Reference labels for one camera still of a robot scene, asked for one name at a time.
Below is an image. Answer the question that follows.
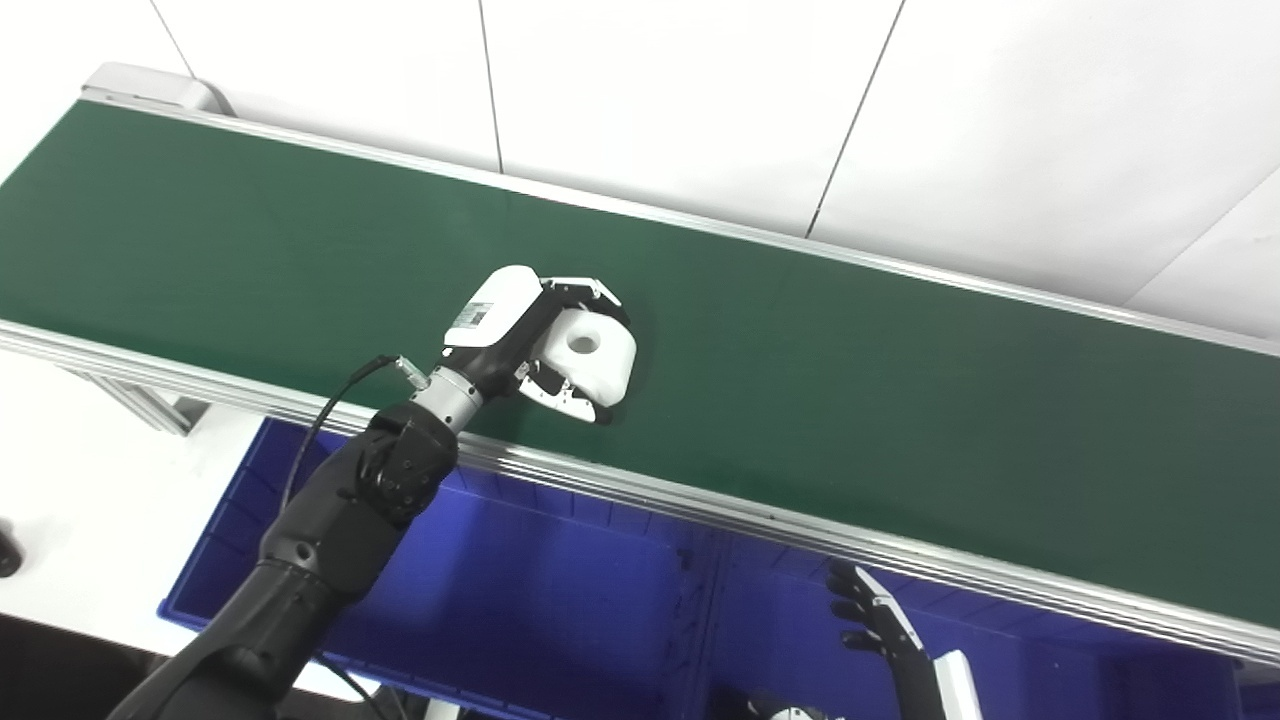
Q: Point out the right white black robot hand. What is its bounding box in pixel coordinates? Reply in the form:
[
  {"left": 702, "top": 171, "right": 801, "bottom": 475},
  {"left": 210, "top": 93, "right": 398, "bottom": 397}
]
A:
[{"left": 742, "top": 560, "right": 987, "bottom": 720}]

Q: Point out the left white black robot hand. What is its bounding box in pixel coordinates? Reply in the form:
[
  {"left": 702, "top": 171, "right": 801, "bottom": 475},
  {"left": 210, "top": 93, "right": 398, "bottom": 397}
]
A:
[{"left": 440, "top": 264, "right": 636, "bottom": 426}]

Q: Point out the white cylindrical plastic part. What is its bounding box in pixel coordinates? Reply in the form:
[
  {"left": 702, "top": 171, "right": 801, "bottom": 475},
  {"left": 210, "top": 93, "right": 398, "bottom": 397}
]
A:
[{"left": 530, "top": 307, "right": 639, "bottom": 409}]

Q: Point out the green conveyor belt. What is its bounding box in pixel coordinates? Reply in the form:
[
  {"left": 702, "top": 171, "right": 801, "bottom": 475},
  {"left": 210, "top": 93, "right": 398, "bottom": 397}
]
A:
[
  {"left": 0, "top": 88, "right": 1280, "bottom": 669},
  {"left": 0, "top": 100, "right": 1280, "bottom": 633}
]

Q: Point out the aluminium conveyor support leg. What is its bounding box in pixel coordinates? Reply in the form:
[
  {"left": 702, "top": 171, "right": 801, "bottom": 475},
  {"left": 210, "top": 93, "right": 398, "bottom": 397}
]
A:
[{"left": 68, "top": 368, "right": 213, "bottom": 437}]

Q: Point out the grey conveyor end cap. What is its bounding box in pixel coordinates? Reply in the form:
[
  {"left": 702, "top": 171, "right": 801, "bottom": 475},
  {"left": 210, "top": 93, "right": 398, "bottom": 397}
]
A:
[{"left": 80, "top": 62, "right": 237, "bottom": 117}]

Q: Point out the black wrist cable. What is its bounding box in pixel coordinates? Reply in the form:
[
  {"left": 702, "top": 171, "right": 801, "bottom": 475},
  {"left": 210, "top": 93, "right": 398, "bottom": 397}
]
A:
[{"left": 278, "top": 353, "right": 433, "bottom": 720}]

